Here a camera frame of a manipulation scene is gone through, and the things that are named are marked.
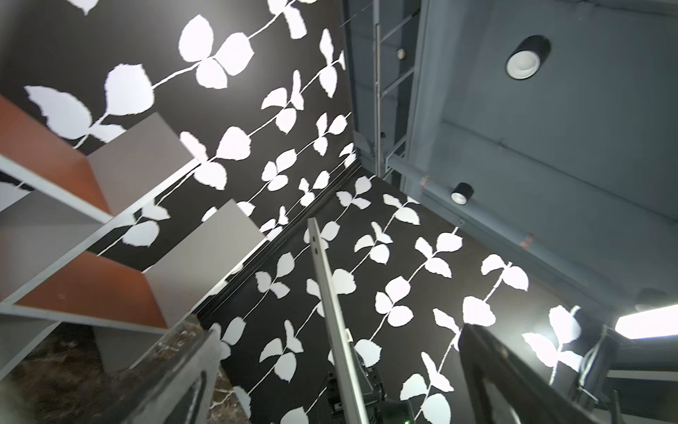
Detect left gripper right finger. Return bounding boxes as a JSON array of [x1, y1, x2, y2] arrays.
[[459, 324, 599, 423]]

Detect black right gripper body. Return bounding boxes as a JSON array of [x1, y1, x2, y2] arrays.
[[326, 350, 415, 424]]

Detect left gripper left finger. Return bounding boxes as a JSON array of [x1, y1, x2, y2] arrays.
[[92, 323, 221, 424]]

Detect silver laptop computer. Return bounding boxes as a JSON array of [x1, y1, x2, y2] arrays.
[[307, 217, 369, 424]]

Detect bright ceiling light panel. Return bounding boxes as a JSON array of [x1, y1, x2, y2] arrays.
[[614, 305, 678, 340]]

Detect ceiling spot lamp far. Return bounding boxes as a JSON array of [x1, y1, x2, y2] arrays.
[[450, 182, 474, 206]]

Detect ceiling spot lamp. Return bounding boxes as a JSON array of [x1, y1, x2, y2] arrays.
[[450, 182, 474, 206], [506, 35, 552, 81]]

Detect white and brown desk shelf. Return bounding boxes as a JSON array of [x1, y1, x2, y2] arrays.
[[1, 100, 264, 376]]

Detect ceiling spot lamp near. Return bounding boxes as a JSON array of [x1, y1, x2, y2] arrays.
[[506, 35, 552, 81]]

